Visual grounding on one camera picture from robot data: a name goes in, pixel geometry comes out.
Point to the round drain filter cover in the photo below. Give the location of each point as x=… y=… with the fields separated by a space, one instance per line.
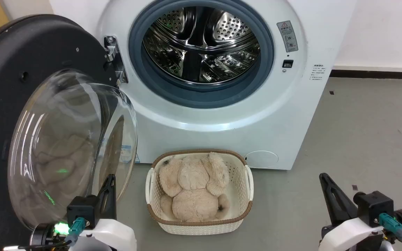
x=261 y=159

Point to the small text label sticker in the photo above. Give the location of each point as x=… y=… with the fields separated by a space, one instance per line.
x=317 y=72

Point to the grey warning sticker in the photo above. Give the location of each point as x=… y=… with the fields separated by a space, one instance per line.
x=287 y=36

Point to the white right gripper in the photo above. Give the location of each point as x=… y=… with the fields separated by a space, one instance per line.
x=347 y=235

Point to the black door latch socket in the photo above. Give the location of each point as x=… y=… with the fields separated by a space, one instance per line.
x=287 y=63

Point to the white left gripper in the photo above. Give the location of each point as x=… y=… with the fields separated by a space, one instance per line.
x=112 y=233

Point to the black washer door with glass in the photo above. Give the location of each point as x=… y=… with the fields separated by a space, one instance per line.
x=9 y=69

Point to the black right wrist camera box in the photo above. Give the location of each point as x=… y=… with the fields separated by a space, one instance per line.
x=373 y=207

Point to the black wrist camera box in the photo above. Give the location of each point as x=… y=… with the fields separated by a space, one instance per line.
x=373 y=207
x=82 y=209

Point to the blue energy label sticker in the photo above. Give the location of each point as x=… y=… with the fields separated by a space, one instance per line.
x=127 y=153

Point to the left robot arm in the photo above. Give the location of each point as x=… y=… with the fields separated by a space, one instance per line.
x=44 y=237

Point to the white front-load washing machine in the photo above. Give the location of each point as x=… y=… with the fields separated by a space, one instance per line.
x=222 y=122

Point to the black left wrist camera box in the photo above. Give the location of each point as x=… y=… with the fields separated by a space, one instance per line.
x=82 y=209

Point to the white woven laundry basket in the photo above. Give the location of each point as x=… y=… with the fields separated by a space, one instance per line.
x=239 y=216

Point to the metal door hinge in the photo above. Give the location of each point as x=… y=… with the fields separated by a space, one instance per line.
x=114 y=57

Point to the stainless steel washer drum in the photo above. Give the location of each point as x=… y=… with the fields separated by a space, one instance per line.
x=201 y=42

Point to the beige plush toy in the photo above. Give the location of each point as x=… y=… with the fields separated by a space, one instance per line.
x=194 y=191

